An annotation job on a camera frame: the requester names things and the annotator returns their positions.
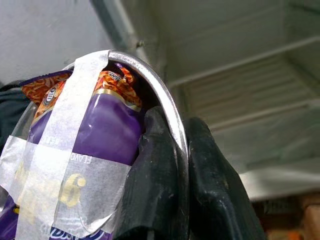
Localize shiny metal bowl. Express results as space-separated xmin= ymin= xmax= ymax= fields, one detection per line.
xmin=0 ymin=49 xmax=190 ymax=216

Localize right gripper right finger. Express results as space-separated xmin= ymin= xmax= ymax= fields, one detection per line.
xmin=183 ymin=116 xmax=266 ymax=240

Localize white masking tape strip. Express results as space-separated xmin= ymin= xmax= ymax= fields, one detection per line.
xmin=0 ymin=134 xmax=133 ymax=232
xmin=14 ymin=49 xmax=111 ymax=240

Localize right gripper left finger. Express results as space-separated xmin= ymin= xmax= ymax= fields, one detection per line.
xmin=114 ymin=106 xmax=191 ymax=240

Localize purple instant noodle packet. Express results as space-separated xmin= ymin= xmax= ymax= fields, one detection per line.
xmin=0 ymin=63 xmax=146 ymax=240

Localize white fridge shelf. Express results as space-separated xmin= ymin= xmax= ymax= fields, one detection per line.
xmin=207 ymin=98 xmax=320 ymax=135
xmin=167 ymin=34 xmax=320 ymax=89

